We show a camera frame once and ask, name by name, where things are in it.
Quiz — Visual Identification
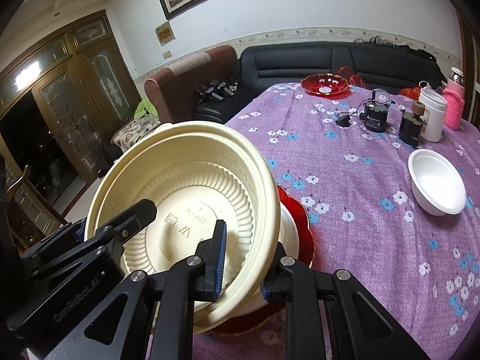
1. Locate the small black adapter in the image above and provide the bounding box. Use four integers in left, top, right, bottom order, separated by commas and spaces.
335, 113, 351, 128

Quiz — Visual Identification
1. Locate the red scalloped glass plate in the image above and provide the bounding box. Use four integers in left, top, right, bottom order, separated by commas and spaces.
301, 73, 349, 97

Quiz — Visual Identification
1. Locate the black jar with cork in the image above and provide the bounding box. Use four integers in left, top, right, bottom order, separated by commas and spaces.
398, 101, 426, 147

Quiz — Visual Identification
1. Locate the red plastic bag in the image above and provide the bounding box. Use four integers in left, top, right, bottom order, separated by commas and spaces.
337, 66, 366, 88

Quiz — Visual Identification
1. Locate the white foam bowl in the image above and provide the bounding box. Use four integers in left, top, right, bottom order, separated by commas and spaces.
408, 149, 467, 216

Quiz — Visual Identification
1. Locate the brown armchair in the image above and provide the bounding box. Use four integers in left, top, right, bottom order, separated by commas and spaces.
144, 45, 237, 123

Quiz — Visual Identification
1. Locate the purple floral tablecloth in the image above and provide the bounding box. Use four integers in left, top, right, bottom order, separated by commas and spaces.
228, 83, 479, 359

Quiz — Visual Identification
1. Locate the white plastic jar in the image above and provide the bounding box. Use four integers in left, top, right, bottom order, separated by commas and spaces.
418, 87, 448, 142

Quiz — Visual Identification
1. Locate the pink sleeved thermos bottle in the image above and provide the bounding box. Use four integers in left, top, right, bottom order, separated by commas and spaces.
442, 67, 465, 130

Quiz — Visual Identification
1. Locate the red plate at table edge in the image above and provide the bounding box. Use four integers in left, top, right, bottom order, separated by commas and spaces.
211, 185, 315, 336

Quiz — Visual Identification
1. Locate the wooden glass door cabinet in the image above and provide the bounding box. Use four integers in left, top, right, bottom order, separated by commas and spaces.
1, 10, 140, 234

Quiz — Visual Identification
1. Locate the black jar with wires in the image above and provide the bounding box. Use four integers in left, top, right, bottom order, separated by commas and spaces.
360, 88, 395, 133

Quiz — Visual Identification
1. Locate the black leather sofa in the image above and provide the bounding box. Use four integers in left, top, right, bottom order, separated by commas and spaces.
194, 41, 446, 124

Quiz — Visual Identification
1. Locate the cream plastic bowl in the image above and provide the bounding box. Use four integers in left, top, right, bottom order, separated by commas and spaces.
85, 122, 281, 333

